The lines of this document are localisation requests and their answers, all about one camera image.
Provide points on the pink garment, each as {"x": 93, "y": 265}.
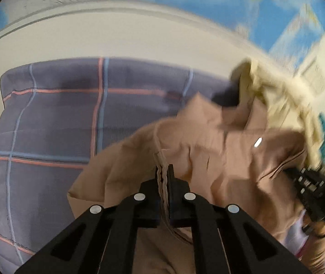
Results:
{"x": 208, "y": 154}

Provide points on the black garment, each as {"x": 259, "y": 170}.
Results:
{"x": 225, "y": 98}

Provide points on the cream garment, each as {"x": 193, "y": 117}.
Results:
{"x": 282, "y": 102}

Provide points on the white wall socket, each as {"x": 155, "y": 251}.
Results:
{"x": 315, "y": 75}

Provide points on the pale pink white cloth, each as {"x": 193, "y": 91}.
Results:
{"x": 294, "y": 234}

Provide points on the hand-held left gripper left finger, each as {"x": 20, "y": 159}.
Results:
{"x": 150, "y": 205}

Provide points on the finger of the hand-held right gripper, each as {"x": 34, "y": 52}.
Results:
{"x": 308, "y": 181}

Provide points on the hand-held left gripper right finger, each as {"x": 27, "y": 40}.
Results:
{"x": 176, "y": 202}

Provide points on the purple plaid bed sheet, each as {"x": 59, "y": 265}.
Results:
{"x": 51, "y": 120}

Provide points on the person's right forearm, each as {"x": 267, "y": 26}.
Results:
{"x": 318, "y": 242}

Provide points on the colourful wall map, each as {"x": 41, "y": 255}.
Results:
{"x": 208, "y": 5}

